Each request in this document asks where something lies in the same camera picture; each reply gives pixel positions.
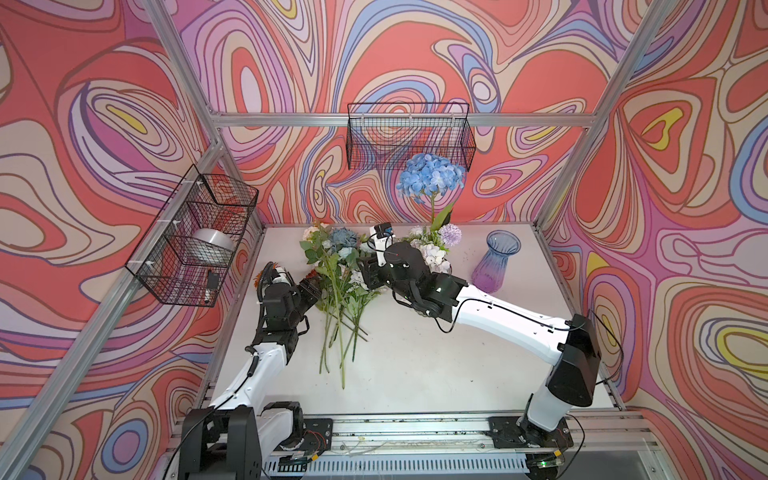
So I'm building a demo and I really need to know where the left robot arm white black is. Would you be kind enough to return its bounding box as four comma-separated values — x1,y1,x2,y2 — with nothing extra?
162,262,322,479

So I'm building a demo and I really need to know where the blue hydrangea stem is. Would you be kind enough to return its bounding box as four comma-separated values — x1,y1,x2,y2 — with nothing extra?
396,153,467,232

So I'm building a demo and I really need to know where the clear glass vase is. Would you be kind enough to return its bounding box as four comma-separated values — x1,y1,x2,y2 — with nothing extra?
433,259,452,274

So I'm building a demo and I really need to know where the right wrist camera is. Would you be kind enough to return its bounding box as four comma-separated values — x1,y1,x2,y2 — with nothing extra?
371,222,394,239

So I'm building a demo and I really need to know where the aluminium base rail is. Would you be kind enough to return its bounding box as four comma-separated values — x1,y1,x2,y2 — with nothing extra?
165,404,669,479

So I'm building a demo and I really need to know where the purple glass vase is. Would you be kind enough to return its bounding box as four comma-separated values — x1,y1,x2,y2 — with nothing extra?
471,230,521,294

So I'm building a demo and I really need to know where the purple allium flower stem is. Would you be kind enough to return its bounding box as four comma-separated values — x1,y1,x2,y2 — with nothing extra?
438,223,462,249

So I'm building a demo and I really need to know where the lilac white flower bunch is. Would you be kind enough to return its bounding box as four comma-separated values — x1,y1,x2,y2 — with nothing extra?
316,262,381,378

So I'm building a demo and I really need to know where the pale pink hydrangea bunch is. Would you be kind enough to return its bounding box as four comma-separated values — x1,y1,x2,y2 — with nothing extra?
406,226,450,273

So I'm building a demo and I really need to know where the black wire basket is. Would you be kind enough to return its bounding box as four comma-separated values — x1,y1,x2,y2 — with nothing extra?
125,166,258,308
346,100,476,171

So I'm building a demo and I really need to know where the cream pink rose stem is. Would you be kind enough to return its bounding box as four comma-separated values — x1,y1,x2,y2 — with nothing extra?
300,222,348,388

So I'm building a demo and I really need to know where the orange artificial daisy flower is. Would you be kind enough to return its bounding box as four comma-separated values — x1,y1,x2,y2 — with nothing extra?
254,266,272,290

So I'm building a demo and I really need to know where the black wire basket left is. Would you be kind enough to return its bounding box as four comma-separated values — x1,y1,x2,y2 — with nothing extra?
125,166,258,308

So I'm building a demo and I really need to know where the small black device in basket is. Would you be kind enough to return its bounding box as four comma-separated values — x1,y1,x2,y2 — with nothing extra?
203,270,221,306

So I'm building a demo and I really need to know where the black wire basket back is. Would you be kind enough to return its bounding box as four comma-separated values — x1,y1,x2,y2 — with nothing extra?
346,100,476,171

